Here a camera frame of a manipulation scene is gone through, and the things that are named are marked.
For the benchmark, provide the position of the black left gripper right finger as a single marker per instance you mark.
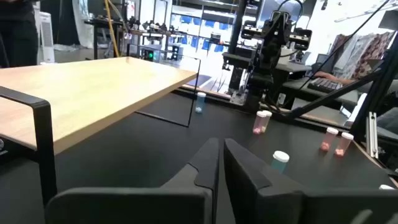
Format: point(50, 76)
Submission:
point(280, 205)

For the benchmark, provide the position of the black workbench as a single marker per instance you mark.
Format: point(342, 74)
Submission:
point(102, 22)

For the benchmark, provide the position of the black frame post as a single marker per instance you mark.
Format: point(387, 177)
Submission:
point(379, 87)

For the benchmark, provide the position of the teal translucent pill bottle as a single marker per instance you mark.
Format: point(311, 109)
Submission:
point(280, 161)

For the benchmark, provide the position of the black keyboard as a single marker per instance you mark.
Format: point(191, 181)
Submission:
point(325, 84)

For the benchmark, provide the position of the blue translucent pill bottle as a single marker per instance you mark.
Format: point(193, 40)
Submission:
point(200, 102)

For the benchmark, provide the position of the storage rack blue bins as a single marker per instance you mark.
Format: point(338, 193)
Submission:
point(199, 28)

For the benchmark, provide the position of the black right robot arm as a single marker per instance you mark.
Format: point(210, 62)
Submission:
point(264, 77)

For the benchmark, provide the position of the silver aluminium extrusion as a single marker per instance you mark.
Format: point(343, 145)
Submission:
point(372, 133)

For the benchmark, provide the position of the black frame strut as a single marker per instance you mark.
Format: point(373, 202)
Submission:
point(335, 95)

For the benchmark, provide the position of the black table mat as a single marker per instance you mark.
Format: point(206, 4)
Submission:
point(140, 149)

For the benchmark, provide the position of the black device green light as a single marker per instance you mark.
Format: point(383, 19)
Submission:
point(150, 55)

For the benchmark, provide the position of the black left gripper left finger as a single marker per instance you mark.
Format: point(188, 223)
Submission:
point(140, 205)

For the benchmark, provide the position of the white tower fan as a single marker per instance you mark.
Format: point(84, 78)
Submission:
point(47, 37)

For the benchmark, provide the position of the red translucent pill bottle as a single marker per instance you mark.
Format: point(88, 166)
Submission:
point(328, 140)
point(343, 144)

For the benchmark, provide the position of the black desk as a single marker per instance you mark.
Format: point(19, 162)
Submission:
point(311, 96)

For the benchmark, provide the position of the person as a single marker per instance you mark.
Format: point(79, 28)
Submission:
point(334, 77)
point(18, 37)

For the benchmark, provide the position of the wooden shelf black metal frame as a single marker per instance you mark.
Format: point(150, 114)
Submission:
point(77, 93)

